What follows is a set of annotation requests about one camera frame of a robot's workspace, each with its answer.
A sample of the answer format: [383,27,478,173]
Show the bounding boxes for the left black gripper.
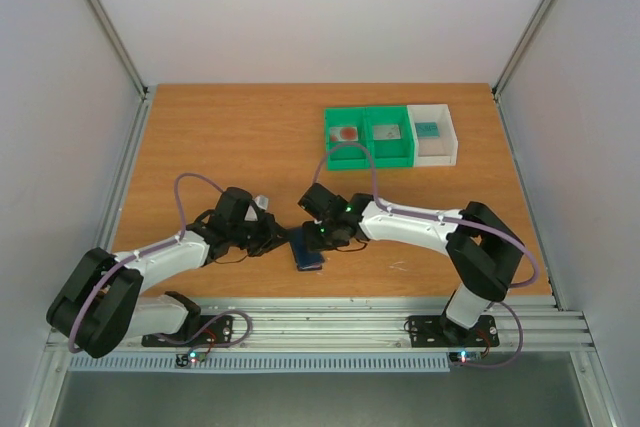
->
[230,213,293,257]

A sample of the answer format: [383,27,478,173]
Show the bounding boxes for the dark blue card holder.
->
[288,227,325,272]

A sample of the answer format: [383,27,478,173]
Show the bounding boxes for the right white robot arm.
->
[298,183,523,346]

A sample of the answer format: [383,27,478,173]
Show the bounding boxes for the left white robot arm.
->
[46,187,288,358]

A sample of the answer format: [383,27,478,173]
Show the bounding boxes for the red patterned card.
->
[329,125,359,143]

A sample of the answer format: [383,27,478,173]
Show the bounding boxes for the grey card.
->
[372,124,402,141]

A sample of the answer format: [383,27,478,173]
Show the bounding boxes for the teal card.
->
[414,122,440,139]

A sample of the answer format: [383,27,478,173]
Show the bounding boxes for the left green bin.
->
[324,107,370,171]

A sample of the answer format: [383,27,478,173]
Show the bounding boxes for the green bin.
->
[324,107,370,171]
[366,105,415,169]

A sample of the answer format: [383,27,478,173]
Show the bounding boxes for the middle green bin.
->
[366,105,415,169]

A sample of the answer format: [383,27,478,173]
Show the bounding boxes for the left circuit board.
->
[175,351,208,368]

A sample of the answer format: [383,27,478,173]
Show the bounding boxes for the circuit board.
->
[449,350,488,365]
[175,351,208,368]

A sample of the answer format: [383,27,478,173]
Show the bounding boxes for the white bin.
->
[407,104,458,167]

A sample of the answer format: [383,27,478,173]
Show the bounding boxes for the right circuit board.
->
[449,350,488,365]

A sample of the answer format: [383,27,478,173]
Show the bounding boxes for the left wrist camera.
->
[245,195,269,222]

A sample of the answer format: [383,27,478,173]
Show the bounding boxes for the aluminium front rail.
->
[44,296,596,354]

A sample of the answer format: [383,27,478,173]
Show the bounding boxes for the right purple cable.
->
[312,141,541,289]

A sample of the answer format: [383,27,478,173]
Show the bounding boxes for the purple cable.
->
[67,172,224,353]
[312,141,541,289]

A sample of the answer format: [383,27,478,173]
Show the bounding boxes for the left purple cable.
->
[67,172,224,353]

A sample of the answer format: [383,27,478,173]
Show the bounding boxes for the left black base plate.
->
[141,315,234,348]

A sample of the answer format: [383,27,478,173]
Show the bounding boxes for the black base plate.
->
[141,315,234,348]
[403,315,500,348]

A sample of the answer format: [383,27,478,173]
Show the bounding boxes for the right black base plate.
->
[403,315,500,348]

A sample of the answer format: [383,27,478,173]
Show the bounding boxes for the grey slotted cable duct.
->
[68,352,450,374]

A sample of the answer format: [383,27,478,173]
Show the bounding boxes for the left aluminium frame post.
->
[86,0,149,100]

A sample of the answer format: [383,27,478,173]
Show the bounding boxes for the aluminium frame post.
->
[86,0,149,100]
[491,0,557,104]

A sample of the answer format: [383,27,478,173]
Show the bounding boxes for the right aluminium frame post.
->
[491,0,557,104]

